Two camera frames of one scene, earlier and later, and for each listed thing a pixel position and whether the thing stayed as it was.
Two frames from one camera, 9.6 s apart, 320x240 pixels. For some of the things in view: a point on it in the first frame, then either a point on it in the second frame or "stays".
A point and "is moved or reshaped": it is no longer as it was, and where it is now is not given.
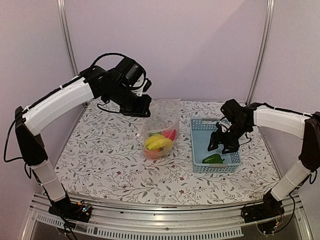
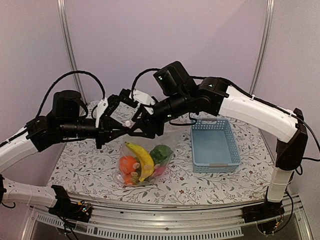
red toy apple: [170, 134] → [158, 169]
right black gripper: [216, 141] → [146, 123]
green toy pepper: [214, 158] → [161, 154]
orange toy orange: [155, 154] → [128, 164]
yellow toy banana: [156, 142] → [147, 165]
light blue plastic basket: [201, 130] stays
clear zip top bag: [161, 129] is moved or reshaped
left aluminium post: [68, 36] stays
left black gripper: [143, 110] → [105, 131]
